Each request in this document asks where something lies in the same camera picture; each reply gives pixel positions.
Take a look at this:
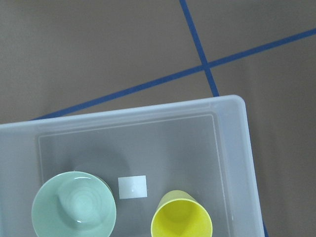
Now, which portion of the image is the translucent plastic storage box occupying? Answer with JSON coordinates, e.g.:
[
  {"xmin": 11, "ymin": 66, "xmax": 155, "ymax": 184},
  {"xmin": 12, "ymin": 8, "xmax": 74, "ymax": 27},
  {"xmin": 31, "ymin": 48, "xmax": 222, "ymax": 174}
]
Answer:
[{"xmin": 0, "ymin": 95, "xmax": 264, "ymax": 237}]

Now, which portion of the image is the mint green bowl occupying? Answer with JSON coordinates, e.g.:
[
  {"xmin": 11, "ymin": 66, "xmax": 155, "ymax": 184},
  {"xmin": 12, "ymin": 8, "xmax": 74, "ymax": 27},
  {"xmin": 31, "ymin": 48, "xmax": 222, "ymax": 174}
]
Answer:
[{"xmin": 32, "ymin": 171, "xmax": 117, "ymax": 237}]

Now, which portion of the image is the white label sticker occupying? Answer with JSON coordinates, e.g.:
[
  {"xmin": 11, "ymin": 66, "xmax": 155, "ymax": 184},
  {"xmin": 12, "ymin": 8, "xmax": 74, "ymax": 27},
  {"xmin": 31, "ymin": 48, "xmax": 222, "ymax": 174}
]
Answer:
[{"xmin": 118, "ymin": 175, "xmax": 148, "ymax": 199}]

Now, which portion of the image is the yellow plastic cup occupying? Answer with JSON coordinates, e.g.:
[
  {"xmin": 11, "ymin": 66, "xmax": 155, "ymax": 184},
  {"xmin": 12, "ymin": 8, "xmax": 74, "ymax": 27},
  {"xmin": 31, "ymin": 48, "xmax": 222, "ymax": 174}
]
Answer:
[{"xmin": 151, "ymin": 190, "xmax": 213, "ymax": 237}]

